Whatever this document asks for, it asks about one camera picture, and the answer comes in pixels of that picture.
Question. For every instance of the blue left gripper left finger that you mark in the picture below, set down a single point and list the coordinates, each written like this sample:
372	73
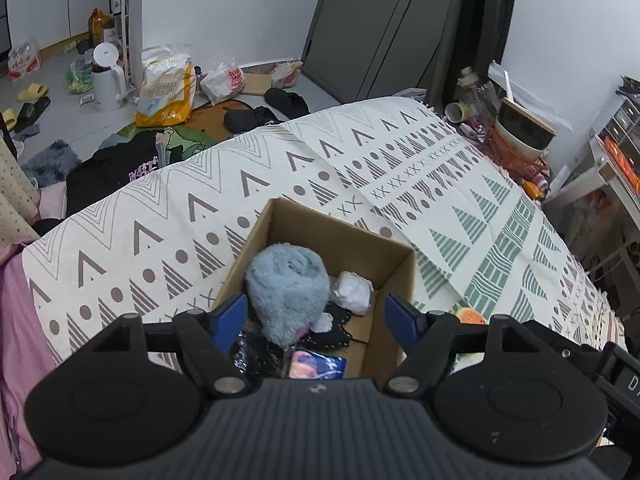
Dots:
226	322

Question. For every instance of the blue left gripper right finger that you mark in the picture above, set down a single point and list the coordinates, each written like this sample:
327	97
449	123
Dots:
405	323

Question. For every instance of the orange burger plush toy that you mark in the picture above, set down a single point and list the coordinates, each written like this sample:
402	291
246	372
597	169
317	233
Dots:
467	315

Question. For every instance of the grey-blue fluffy plush toy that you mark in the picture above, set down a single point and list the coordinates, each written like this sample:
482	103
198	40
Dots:
288	287

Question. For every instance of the black lace soft item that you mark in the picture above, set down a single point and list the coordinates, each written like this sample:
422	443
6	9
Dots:
330	332

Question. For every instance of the black glittery plastic bag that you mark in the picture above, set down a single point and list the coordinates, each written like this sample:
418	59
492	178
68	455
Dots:
257	358

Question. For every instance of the brown cardboard box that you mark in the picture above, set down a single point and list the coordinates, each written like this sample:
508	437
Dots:
388	265

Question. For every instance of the white crumpled paper ball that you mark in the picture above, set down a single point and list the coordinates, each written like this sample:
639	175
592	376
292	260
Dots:
352	292

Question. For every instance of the blue printed packet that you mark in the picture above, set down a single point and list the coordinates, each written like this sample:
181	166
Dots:
317	364

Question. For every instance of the patterned white green blanket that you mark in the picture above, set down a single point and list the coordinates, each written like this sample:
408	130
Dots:
383	188

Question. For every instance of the orange carrot toy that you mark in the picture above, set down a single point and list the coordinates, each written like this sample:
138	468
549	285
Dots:
532	190

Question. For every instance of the black clothes pile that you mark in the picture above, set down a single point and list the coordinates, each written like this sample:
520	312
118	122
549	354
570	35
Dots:
115	166

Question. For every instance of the red plastic basket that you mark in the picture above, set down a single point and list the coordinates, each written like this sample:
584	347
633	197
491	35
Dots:
505	156

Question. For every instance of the paper tape roll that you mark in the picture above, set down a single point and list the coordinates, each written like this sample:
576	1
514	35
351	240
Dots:
457	112

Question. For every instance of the cream black round bowl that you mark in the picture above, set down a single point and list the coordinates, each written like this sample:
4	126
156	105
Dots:
523	131

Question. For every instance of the yellow white plastic bag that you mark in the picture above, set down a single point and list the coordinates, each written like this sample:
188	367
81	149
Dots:
168	86

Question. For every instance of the red white snack bag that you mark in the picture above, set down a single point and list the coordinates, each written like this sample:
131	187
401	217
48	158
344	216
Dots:
223	83

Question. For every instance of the white shelf desk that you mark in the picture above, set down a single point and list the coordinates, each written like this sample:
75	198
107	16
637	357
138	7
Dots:
594	202

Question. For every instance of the white electric kettle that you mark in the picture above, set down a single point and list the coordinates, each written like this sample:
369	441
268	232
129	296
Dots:
108	78

